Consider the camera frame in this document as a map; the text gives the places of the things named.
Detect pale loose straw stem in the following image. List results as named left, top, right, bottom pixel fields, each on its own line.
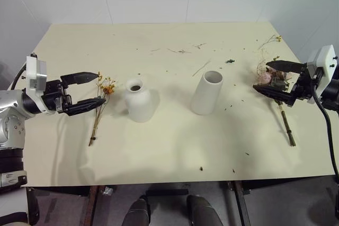
left=192, top=60, right=212, bottom=77

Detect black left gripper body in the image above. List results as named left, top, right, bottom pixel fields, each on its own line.
left=41, top=79, right=74, bottom=115

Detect orange dried flower bunch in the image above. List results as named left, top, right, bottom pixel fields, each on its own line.
left=88, top=71, right=118, bottom=148

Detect white cylindrical vase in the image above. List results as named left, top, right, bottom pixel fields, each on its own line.
left=191, top=70, right=224, bottom=116

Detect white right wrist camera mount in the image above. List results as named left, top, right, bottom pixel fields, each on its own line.
left=307, top=44, right=337, bottom=104

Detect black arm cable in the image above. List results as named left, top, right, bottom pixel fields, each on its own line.
left=6, top=63, right=28, bottom=92
left=310, top=72, right=339, bottom=185

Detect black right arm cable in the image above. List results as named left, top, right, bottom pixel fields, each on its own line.
left=310, top=72, right=339, bottom=185

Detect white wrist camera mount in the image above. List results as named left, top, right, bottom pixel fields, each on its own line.
left=24, top=53, right=48, bottom=97
left=307, top=44, right=337, bottom=104

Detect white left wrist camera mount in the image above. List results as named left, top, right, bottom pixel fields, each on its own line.
left=24, top=53, right=48, bottom=97

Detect rusty metal table leg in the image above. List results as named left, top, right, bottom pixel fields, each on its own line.
left=83, top=185, right=99, bottom=226
left=227, top=180, right=251, bottom=226

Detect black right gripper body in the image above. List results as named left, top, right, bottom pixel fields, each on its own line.
left=287, top=64, right=319, bottom=109

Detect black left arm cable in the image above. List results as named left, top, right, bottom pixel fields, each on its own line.
left=6, top=63, right=28, bottom=92

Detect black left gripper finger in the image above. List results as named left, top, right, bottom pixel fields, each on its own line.
left=60, top=71, right=97, bottom=89
left=65, top=98, right=107, bottom=117

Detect dark rounded shape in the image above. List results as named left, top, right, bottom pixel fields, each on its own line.
left=122, top=196, right=152, bottom=226
left=186, top=194, right=224, bottom=226

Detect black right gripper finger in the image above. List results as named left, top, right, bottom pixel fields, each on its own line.
left=252, top=85, right=292, bottom=104
left=265, top=60, right=308, bottom=74

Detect pink dried flower bunch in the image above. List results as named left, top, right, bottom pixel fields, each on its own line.
left=251, top=48, right=297, bottom=148

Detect white bottle-shaped vase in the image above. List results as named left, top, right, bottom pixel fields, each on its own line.
left=124, top=78, right=155, bottom=124

